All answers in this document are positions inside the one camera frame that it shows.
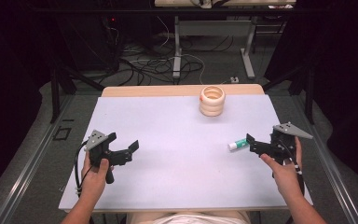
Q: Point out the white power strip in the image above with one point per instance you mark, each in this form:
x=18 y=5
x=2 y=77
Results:
x=234 y=80

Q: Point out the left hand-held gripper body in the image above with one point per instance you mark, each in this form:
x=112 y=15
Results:
x=98 y=146

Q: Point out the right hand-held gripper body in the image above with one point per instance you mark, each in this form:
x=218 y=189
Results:
x=284 y=143

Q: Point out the white metal desk frame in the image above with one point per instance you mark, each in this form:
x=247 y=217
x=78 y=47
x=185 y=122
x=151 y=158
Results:
x=214 y=29

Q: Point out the white table mat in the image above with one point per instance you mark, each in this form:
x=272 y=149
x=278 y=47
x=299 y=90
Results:
x=174 y=149

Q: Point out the person's light clothing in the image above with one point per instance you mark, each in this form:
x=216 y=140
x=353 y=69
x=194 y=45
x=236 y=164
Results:
x=188 y=218

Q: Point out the cream ringed round holder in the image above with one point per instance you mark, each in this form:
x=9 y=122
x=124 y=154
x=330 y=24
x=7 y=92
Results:
x=212 y=104

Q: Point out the black metal stand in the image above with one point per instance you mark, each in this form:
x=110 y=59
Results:
x=56 y=93
x=309 y=93

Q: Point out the aluminium floor rail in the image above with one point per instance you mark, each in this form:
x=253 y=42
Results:
x=28 y=168
x=326 y=161

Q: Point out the dark equipment rack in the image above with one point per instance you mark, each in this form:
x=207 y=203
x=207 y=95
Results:
x=99 y=43

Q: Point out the person's left hand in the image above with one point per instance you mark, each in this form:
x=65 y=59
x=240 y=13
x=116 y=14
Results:
x=93 y=180

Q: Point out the white and green glue stick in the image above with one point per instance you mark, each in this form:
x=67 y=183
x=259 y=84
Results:
x=238 y=145

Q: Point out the person's right hand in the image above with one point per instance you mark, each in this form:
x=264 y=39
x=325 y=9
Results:
x=284 y=175

